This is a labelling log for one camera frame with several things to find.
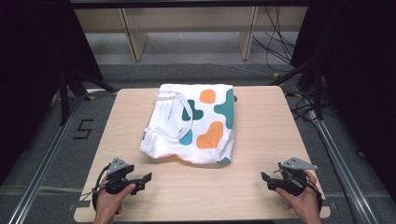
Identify grey left gripper cord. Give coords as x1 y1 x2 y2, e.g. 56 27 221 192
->
79 182 108 198

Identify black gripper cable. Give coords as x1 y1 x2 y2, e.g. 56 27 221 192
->
306 178 324 213
92 163 113 213

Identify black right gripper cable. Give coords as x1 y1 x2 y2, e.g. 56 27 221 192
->
306 178 324 213

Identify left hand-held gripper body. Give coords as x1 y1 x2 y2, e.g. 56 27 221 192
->
104 157 148 196

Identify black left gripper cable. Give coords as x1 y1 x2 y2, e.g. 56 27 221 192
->
92 163 113 213

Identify person's right hand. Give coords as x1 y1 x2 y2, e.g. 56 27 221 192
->
275 170 322 218

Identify black floor cables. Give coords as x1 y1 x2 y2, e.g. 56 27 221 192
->
285 89 319 122

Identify white tote bag coloured blobs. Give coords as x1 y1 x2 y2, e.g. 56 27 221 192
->
138 83 235 165

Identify hanging black cable bundle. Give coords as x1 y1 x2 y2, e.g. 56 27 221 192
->
251 6 297 65

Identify light wooden shelf unit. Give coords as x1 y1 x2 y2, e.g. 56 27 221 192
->
74 6 309 63

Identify black metal stand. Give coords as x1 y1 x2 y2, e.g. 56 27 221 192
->
58 66 118 126
268 58 324 121

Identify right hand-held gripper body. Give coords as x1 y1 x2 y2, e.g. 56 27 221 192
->
267 156 318 197

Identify black curtain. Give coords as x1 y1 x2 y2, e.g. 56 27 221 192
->
0 0 105 185
290 0 396 195

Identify aluminium floor rail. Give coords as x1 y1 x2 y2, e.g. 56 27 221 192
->
305 108 379 224
7 89 118 224

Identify thin white floor cable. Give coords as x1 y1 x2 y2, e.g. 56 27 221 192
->
186 61 276 78

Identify person's left hand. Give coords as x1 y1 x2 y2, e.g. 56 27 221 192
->
93 178 137 218

